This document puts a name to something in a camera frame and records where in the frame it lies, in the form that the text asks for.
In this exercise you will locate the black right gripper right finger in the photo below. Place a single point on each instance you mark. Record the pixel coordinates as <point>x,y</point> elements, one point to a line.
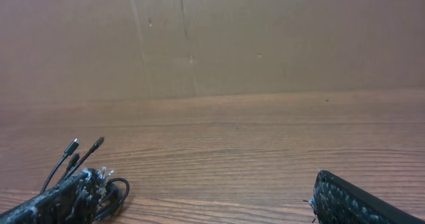
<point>337,201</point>

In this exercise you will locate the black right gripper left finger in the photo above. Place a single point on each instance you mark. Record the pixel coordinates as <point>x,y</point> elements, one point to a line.
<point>83,198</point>

